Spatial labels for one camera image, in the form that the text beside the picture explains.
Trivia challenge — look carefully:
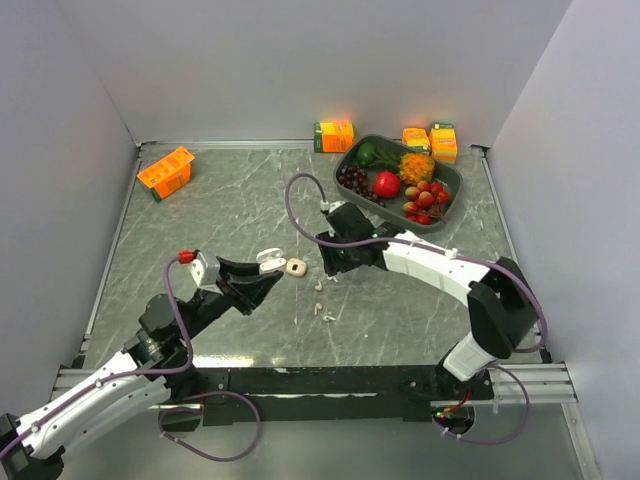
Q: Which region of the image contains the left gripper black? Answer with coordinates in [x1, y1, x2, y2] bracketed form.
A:
[178, 255, 283, 341]

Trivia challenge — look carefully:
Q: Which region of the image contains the white earbud charging case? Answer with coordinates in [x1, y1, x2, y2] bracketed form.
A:
[256, 248, 287, 273]

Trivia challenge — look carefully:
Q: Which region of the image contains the beige earbud charging case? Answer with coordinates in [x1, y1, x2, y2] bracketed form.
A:
[285, 258, 307, 278]

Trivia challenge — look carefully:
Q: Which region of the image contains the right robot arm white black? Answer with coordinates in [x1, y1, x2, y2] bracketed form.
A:
[316, 201, 539, 399]

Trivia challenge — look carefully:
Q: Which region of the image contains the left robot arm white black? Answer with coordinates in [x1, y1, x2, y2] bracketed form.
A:
[1, 250, 284, 479]

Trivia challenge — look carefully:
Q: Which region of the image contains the purple grape bunch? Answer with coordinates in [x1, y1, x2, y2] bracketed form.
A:
[338, 165, 385, 207]

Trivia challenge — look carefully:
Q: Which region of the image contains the red apple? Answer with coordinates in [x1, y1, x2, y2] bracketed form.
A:
[372, 171, 401, 199]

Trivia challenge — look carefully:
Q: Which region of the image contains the green lime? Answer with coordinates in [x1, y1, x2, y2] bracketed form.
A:
[356, 143, 378, 166]

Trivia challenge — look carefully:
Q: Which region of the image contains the green leafy sprig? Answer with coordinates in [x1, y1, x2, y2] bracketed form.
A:
[372, 148, 401, 172]

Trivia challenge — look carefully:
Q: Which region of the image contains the dark grey fruit tray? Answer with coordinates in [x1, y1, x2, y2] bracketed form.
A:
[333, 135, 462, 233]

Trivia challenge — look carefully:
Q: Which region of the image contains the red cherry bunch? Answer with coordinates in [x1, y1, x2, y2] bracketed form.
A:
[403, 181, 452, 226]

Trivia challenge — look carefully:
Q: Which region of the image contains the orange juice carton centre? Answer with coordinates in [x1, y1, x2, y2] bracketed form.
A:
[313, 122, 355, 153]

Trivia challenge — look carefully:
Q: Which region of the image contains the orange spiky fruit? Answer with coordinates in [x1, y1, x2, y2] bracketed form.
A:
[398, 152, 436, 186]

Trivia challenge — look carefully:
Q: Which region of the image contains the orange juice carton lying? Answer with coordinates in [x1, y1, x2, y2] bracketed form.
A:
[402, 127, 431, 153]

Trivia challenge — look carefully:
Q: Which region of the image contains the orange juice carton left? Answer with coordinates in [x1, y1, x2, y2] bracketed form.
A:
[137, 146, 195, 202]

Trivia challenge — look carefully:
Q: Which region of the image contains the orange juice carton right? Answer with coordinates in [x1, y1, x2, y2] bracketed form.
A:
[429, 123, 458, 164]

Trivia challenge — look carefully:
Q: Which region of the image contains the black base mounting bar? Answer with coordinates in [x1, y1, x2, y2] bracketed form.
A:
[160, 365, 494, 433]

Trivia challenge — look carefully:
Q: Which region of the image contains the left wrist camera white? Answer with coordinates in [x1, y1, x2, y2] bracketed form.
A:
[188, 250, 220, 291]

